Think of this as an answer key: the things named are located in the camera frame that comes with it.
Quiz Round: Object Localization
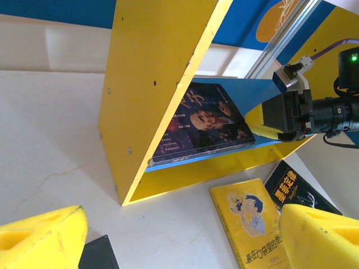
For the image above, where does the black yellow-title antler book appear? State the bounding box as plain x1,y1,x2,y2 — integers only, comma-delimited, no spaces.
263,160,343,216

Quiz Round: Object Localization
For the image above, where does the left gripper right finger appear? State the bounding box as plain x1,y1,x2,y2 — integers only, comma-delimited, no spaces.
278,203,359,269

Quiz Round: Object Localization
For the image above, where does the aluminium corner post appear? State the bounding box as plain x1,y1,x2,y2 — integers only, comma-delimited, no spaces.
245,0,322,81

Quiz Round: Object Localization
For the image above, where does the yellow cartoon boy book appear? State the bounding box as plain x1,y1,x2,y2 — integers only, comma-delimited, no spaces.
209,178,286,269

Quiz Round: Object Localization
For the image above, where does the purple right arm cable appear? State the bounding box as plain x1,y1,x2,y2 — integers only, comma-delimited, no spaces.
310,38,359,61

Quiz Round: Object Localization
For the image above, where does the purple old man book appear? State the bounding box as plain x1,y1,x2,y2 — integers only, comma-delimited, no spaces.
151,82,256,165

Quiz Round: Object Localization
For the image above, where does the yellow pink blue bookshelf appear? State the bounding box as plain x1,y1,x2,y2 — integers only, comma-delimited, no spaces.
96,0,359,207

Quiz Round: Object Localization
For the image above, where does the dark red-print face book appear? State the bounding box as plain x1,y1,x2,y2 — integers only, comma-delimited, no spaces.
148,140,256,169

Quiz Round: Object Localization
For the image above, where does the black wolf eye book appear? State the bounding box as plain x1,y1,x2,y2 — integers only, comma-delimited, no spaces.
79,234,121,269

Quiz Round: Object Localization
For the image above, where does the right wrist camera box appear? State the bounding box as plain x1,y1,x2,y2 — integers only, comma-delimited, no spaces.
273,54,314,95

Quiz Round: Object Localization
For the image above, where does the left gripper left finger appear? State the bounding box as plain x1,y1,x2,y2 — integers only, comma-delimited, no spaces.
0,205,89,269

